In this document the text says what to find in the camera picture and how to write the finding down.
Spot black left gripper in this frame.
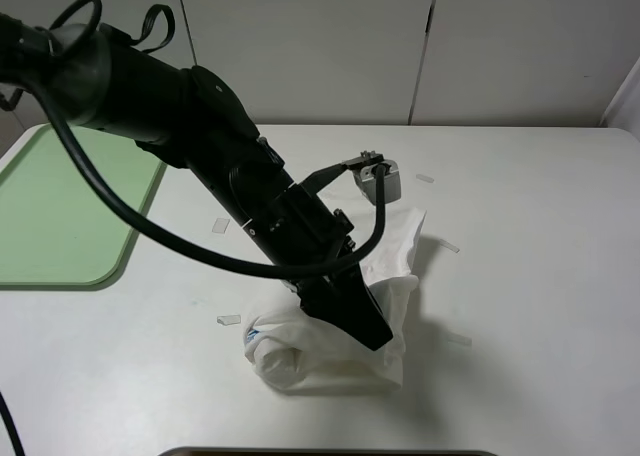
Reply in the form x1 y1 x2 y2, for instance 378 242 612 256
244 184 393 351

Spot white short sleeve t-shirt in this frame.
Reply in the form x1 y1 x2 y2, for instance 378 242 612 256
243 207 426 396

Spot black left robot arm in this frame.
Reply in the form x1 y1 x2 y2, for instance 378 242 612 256
1 16 392 350

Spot green plastic tray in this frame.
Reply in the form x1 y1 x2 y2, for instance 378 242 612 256
1 125 165 289

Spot clear tape strip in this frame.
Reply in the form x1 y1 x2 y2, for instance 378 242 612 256
416 174 435 183
439 239 460 254
216 314 241 326
212 218 230 234
446 333 472 347

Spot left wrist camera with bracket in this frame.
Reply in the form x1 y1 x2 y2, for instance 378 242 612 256
300 151 402 205

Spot black left camera cable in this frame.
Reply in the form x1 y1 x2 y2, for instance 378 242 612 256
0 0 394 456

